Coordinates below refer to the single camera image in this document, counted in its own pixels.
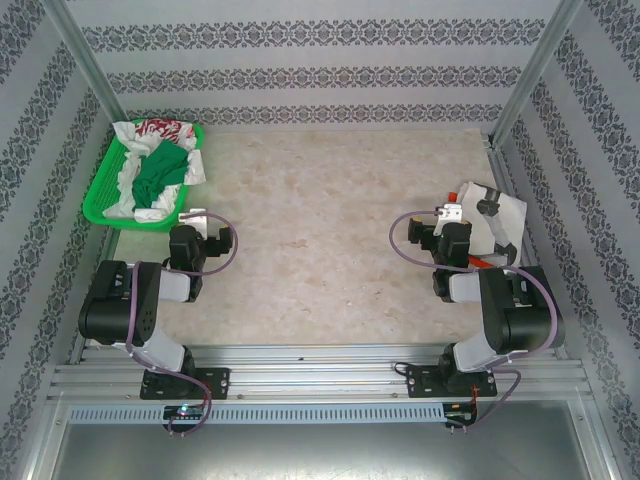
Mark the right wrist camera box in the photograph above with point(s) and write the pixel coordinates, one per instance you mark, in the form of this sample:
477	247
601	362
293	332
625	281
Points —
447	212

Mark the grey metal bottom panel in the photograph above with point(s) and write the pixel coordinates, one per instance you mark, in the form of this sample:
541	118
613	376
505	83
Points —
320	452

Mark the green t-shirt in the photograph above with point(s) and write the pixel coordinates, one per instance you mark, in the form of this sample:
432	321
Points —
160	170

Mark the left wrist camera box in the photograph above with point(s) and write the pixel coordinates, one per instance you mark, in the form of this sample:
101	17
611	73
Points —
192	219

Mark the aluminium frame post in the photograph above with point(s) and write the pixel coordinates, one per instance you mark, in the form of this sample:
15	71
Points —
537	65
80	55

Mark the white t-shirt red print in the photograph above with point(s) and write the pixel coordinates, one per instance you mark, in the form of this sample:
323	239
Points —
155	129

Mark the folded white t-shirt grey print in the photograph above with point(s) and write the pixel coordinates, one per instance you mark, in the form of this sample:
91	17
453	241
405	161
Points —
505	210

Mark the crumpled plain white t-shirt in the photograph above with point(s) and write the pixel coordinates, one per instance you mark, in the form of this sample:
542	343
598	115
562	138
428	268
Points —
125	170

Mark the green plastic basket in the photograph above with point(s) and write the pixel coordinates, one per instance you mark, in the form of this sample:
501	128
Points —
102	185

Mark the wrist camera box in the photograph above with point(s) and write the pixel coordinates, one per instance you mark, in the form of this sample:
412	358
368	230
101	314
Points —
192	219
447	212

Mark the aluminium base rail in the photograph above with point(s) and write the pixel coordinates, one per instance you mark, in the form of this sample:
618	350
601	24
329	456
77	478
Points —
320	370

